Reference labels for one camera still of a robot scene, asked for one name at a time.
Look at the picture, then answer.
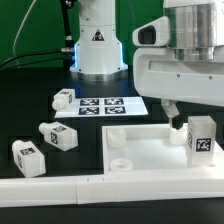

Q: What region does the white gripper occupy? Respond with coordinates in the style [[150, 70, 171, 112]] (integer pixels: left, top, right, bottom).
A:
[[133, 47, 224, 130]]

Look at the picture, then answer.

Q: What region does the white square tabletop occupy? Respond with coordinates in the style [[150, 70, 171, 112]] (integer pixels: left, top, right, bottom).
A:
[[102, 124, 224, 175]]

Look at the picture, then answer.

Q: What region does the white sheet with tags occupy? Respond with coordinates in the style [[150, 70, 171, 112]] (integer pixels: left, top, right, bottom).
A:
[[55, 97, 148, 118]]

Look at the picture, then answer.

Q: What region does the white L-shaped obstacle fence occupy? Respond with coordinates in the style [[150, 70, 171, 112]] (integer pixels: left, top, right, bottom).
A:
[[0, 125, 224, 208]]

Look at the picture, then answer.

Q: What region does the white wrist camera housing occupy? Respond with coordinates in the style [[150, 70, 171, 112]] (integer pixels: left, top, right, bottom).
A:
[[132, 16, 170, 47]]

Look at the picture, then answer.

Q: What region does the black cable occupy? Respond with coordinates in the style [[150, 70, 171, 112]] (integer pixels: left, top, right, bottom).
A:
[[0, 49, 75, 70]]

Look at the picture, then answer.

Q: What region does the grey cable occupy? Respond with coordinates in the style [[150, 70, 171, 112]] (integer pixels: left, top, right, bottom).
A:
[[12, 0, 38, 58]]

